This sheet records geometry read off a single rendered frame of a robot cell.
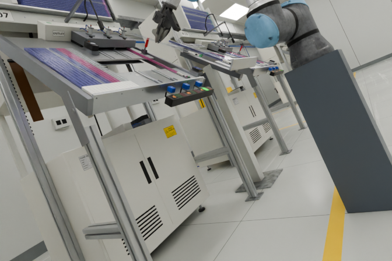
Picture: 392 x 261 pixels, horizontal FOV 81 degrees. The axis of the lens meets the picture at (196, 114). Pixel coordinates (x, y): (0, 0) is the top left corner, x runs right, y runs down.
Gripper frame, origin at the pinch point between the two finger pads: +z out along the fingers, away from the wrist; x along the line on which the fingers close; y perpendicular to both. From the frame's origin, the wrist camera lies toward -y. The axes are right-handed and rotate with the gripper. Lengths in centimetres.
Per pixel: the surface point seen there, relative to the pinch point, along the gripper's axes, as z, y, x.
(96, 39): 13.4, 21.7, 21.0
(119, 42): 12.7, 21.7, 5.5
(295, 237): 25, -107, 21
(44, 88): 49, 29, 37
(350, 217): 10, -117, 12
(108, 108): 18, -33, 50
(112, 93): 12, -32, 50
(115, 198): 33, -58, 60
